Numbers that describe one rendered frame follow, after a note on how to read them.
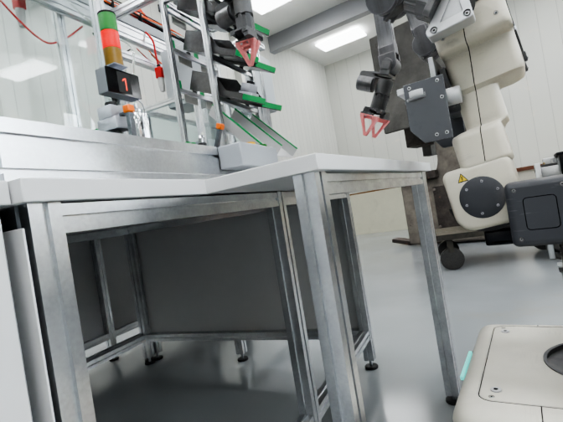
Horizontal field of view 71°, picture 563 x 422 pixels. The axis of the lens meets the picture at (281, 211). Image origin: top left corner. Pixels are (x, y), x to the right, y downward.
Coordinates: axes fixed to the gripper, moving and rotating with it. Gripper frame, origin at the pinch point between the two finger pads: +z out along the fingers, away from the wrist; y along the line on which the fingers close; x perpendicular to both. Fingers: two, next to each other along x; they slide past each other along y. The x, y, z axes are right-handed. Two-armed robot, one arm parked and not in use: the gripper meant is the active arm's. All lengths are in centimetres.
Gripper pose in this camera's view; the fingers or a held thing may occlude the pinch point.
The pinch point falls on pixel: (250, 63)
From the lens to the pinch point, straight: 131.0
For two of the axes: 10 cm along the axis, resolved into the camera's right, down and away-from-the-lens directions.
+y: -4.2, 0.7, -9.1
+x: 9.0, -1.2, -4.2
